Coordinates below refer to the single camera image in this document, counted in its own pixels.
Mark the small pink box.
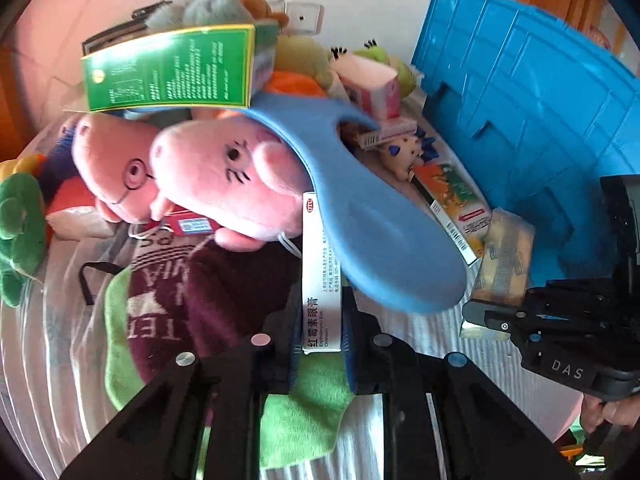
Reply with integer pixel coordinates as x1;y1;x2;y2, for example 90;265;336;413
357;117;418;148

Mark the white medicine box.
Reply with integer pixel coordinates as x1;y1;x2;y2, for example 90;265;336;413
301;190;343;356

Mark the green yellow plush bird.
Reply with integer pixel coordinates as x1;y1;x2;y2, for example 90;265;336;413
0;125;101;308

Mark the white blue spotted plush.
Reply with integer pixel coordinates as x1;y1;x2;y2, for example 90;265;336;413
377;127;441;181

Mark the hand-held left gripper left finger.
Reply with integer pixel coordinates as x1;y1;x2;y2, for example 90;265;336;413
59;280;306;480

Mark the brown plush toy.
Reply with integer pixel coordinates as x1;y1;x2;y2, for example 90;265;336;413
235;0;291;28

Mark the orange green medicine box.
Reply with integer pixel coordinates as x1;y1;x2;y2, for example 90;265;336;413
411;162;493;265

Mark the blue plastic hanger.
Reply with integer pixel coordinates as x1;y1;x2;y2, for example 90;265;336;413
132;91;468;316

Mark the maroon green plush garment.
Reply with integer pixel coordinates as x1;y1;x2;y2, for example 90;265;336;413
102;270;356;471

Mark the dark purple garment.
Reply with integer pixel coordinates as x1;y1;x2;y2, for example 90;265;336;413
125;232;306;386

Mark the blue-grey plush toy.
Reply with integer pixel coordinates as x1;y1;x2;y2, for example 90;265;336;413
145;0;251;28

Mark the green cardboard box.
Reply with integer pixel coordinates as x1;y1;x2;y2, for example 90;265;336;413
80;24;257;112

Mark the green frog plush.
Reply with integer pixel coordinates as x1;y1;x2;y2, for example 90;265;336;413
330;37;418;98

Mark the pink pig plush with glasses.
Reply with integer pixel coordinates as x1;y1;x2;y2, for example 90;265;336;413
70;112;171;223

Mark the blue plastic crate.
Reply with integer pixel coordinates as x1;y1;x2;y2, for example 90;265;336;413
410;0;640;291

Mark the beige packet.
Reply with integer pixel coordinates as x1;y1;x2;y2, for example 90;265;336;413
459;207;537;341

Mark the yellow-green plush toy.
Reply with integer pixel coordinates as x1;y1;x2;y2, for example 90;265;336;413
272;34;333;91

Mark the black clip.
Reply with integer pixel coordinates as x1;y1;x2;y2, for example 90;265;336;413
131;1;173;21

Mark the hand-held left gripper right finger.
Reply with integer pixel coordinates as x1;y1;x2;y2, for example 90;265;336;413
340;285;576;480

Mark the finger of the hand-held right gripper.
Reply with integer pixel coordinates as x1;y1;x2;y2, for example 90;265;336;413
522;280;615;311
461;299;538;343

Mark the pink pig plush with eyelashes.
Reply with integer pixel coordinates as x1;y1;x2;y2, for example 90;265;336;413
149;110;313;252

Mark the black strap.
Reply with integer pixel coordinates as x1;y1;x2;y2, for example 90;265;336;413
79;261;132;307

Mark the orange plush toy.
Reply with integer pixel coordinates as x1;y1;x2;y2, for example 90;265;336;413
265;71;328;98

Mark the pink tissue box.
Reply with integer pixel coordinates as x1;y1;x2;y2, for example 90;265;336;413
331;54;401;120

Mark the person's right hand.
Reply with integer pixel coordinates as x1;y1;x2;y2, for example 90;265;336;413
577;392;640;436

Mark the white wall socket panel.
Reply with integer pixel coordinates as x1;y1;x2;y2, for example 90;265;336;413
280;1;325;35

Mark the pink white packet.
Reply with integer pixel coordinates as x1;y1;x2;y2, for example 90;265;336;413
45;205;118;241

